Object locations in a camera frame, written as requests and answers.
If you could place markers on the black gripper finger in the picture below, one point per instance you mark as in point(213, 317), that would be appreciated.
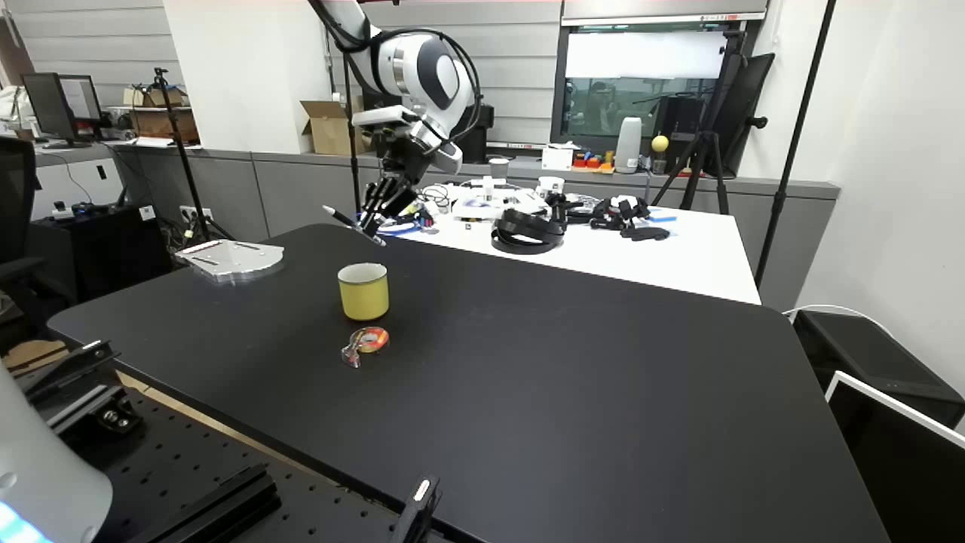
point(390, 210)
point(370, 203)

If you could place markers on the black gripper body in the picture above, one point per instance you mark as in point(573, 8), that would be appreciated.
point(410, 155)

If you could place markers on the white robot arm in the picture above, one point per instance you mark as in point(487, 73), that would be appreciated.
point(425, 69)

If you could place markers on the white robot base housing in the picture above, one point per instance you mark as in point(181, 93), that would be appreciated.
point(40, 471)

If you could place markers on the yellow mug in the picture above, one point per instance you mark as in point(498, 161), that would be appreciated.
point(364, 292)

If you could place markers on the upright black stand pole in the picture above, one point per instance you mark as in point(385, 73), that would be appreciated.
point(350, 161)

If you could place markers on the black box computer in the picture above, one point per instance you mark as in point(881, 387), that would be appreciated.
point(480, 135)

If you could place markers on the white parts clutter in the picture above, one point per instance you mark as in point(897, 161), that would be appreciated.
point(483, 196)

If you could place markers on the small open cardboard box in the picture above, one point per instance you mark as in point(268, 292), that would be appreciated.
point(323, 127)

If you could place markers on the grey partition counter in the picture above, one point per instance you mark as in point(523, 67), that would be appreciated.
point(271, 192)

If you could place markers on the orange wrapped candy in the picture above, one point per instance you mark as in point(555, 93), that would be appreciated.
point(365, 341)

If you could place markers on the black headset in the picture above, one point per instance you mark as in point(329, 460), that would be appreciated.
point(524, 232)

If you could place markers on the silver metal mounting plate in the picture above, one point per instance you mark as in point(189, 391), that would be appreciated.
point(234, 258)

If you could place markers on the small white box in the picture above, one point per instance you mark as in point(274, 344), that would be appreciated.
point(558, 159)

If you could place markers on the thin black tripod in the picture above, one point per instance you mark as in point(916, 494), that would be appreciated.
point(181, 153)

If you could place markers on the white cylinder speaker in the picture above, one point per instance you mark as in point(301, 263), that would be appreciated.
point(627, 144)

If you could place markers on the brown wooden box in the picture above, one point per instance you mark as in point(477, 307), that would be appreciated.
point(159, 121)

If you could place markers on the glass window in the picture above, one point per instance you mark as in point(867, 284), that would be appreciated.
point(644, 92)

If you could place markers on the yellow ball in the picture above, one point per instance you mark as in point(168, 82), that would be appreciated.
point(658, 144)

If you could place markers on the black low cabinet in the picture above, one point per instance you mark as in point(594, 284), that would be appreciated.
point(100, 251)

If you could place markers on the white table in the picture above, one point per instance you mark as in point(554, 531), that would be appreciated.
point(694, 258)

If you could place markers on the black clamp with silver tip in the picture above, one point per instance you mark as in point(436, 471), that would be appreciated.
point(414, 512)

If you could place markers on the black perforated breadboard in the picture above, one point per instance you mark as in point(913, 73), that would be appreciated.
point(200, 471)

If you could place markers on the small dark desk monitor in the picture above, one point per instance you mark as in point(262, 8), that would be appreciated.
point(62, 106)

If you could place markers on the black tilted panel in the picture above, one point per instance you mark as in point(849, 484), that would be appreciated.
point(750, 101)

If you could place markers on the black office chair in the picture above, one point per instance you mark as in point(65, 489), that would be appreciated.
point(17, 229)

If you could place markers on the slanted black stand pole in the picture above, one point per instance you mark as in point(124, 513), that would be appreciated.
point(793, 153)

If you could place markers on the black case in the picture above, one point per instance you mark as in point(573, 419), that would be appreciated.
point(874, 365)

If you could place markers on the white-edged black panel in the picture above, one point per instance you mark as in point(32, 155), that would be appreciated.
point(893, 452)

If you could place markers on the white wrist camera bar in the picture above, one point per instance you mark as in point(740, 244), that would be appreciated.
point(381, 116)

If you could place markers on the black camera tripod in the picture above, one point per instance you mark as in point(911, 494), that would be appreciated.
point(709, 141)

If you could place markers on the black rail block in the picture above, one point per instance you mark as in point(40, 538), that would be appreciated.
point(228, 507)

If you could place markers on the black metal bracket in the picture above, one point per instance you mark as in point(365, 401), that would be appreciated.
point(75, 387)

